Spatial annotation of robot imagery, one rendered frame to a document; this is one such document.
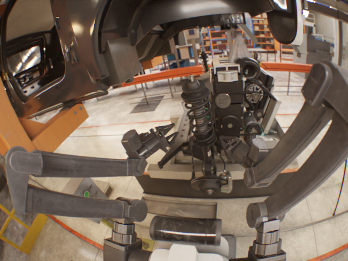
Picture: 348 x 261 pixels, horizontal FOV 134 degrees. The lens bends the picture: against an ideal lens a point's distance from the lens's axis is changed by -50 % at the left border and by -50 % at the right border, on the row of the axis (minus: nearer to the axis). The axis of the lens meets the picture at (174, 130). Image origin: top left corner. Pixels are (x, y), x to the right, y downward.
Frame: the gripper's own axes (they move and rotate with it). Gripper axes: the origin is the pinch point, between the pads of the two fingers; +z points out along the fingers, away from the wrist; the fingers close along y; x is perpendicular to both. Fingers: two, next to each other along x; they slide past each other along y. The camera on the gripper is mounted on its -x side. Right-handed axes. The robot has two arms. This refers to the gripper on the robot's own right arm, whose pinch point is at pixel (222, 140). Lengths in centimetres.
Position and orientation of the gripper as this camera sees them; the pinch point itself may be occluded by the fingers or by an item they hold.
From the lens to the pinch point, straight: 65.4
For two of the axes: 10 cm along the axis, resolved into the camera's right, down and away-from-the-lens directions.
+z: -4.6, -4.6, 7.6
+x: -8.0, 5.9, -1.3
